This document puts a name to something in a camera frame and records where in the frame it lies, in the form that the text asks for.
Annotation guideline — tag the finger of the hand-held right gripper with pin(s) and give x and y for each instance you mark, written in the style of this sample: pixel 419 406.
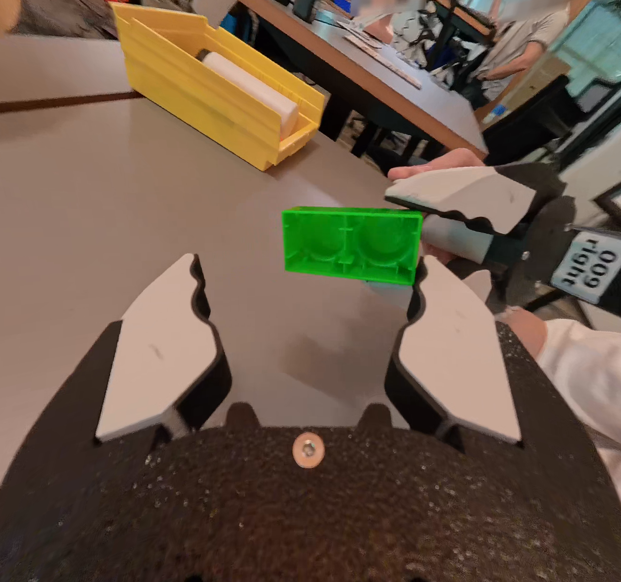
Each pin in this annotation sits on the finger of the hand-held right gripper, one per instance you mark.
pixel 461 242
pixel 466 194

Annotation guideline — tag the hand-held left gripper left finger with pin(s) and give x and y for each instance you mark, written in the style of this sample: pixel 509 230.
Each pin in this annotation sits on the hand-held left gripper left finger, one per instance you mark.
pixel 155 359

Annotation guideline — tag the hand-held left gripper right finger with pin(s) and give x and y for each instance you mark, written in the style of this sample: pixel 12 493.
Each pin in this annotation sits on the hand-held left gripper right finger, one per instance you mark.
pixel 461 364

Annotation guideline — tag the green plastic object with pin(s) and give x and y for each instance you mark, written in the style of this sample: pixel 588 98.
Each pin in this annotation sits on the green plastic object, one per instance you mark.
pixel 349 245

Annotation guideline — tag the white cylinder with black cap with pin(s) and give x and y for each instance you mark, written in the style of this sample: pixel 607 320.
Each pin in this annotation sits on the white cylinder with black cap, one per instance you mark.
pixel 252 92

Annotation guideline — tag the yellow plastic bin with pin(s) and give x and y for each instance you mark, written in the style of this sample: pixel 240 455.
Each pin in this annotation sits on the yellow plastic bin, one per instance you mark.
pixel 184 87

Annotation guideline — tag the person's right forearm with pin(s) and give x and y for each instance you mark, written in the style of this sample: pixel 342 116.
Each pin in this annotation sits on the person's right forearm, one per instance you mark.
pixel 524 328

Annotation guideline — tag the person's right hand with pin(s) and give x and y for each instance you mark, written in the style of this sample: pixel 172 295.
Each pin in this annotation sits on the person's right hand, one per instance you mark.
pixel 437 162

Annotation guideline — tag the grey desk with wooden edge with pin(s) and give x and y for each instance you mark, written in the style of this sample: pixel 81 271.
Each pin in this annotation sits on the grey desk with wooden edge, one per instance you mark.
pixel 388 78

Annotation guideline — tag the paper sheet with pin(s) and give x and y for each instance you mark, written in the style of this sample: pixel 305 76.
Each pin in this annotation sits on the paper sheet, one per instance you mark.
pixel 383 61

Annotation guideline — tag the small black box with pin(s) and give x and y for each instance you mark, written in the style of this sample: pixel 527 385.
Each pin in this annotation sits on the small black box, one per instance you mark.
pixel 307 0

